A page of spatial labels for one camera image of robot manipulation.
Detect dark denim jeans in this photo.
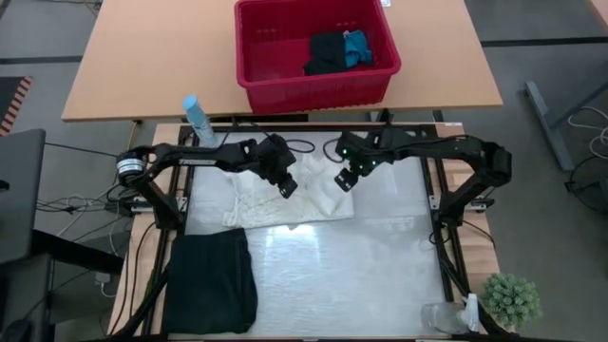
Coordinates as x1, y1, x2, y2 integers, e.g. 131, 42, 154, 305
161, 227, 260, 335

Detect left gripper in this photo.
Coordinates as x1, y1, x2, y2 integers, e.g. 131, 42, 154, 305
244, 134, 299, 200

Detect black aluminium table frame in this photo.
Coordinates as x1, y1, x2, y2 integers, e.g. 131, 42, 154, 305
111, 122, 507, 342

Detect orange wooden desk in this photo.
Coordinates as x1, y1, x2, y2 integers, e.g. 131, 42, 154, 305
61, 0, 504, 123

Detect grey metal desk leg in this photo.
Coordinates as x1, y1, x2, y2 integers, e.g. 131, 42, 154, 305
524, 60, 608, 173

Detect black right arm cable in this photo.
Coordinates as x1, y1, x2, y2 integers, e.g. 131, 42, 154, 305
322, 137, 344, 165

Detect clear spray bottle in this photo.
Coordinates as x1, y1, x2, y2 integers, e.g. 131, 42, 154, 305
421, 293, 481, 335

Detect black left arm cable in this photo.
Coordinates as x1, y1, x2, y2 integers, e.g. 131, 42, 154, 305
284, 138, 315, 154

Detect blue garment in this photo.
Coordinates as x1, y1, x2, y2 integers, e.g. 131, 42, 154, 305
344, 29, 374, 70

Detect white lace garment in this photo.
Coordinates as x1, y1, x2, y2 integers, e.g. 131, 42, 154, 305
221, 152, 356, 232

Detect red plastic laundry bin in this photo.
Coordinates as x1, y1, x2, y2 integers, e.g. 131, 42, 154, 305
234, 0, 403, 116

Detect black floor cable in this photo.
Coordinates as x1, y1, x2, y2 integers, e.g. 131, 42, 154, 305
564, 155, 608, 220

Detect small green potted plant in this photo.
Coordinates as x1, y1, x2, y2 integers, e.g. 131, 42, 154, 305
480, 273, 543, 333

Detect light blue air freshener bottle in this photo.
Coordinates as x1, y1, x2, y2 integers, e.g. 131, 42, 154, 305
182, 93, 219, 147

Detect dark navy garment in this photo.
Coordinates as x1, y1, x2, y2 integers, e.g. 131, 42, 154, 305
303, 31, 348, 76

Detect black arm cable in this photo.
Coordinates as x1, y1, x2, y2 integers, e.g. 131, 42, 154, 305
322, 137, 344, 165
284, 138, 315, 154

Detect white power adapter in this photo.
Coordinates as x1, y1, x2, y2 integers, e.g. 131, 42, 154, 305
94, 271, 113, 298

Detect grey equipment case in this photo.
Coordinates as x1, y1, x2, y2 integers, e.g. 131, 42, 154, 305
0, 127, 48, 265

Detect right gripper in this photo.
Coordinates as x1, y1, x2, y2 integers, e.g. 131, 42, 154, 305
334, 131, 381, 194

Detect white floor cable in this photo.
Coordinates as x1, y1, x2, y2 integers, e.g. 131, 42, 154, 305
567, 105, 608, 159
36, 193, 123, 224

